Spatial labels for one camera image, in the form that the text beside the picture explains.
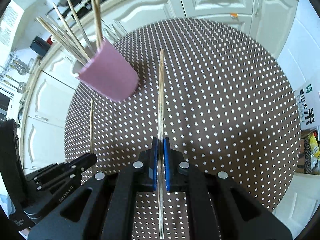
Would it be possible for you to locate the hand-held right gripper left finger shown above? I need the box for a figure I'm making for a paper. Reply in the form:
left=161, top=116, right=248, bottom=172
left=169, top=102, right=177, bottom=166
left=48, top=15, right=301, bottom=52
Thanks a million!
left=27, top=137, right=160, bottom=240

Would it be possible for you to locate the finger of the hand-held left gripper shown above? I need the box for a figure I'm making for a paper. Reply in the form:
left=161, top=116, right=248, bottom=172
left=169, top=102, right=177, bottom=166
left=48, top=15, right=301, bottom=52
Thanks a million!
left=37, top=161, right=97, bottom=193
left=34, top=153, right=98, bottom=181

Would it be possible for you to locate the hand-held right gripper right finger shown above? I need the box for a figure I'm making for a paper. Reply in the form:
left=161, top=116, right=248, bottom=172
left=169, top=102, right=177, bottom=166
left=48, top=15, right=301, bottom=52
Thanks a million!
left=162, top=137, right=293, bottom=240

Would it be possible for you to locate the wooden chopstick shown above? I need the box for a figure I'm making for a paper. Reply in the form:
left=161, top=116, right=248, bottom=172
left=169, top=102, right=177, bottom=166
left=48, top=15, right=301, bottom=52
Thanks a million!
left=157, top=49, right=165, bottom=239
left=89, top=99, right=95, bottom=154

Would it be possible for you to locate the pink chopstick cup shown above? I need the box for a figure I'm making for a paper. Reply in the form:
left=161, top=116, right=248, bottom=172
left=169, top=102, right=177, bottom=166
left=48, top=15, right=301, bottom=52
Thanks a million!
left=71, top=37, right=139, bottom=102

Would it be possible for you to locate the bunch of wooden chopsticks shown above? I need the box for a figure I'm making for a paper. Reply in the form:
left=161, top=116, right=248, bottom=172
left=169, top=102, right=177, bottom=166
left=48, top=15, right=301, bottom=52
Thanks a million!
left=36, top=0, right=103, bottom=65

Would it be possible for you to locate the steel skimmer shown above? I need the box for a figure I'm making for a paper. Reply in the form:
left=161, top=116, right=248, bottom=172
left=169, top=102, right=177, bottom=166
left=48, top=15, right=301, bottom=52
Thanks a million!
left=0, top=76, right=27, bottom=93

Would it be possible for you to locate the brown polka-dot tablecloth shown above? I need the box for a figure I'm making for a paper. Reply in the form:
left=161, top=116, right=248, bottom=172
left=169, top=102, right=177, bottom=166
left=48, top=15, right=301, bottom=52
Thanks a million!
left=64, top=17, right=302, bottom=240

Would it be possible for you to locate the steel ladle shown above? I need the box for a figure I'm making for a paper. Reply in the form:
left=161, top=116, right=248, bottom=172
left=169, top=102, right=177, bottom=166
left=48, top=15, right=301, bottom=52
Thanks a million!
left=11, top=59, right=28, bottom=74

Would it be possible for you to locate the open cardboard box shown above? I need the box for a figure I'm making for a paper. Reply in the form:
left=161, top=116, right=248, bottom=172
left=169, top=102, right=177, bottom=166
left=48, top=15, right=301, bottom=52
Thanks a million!
left=297, top=127, right=320, bottom=174

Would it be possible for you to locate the white printed carton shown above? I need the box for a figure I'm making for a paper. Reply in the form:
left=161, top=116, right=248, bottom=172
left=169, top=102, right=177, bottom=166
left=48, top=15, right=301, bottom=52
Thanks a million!
left=293, top=81, right=320, bottom=130

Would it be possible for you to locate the cream wall cabinet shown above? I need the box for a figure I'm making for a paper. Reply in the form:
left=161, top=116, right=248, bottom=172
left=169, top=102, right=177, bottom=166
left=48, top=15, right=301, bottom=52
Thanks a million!
left=0, top=0, right=28, bottom=48

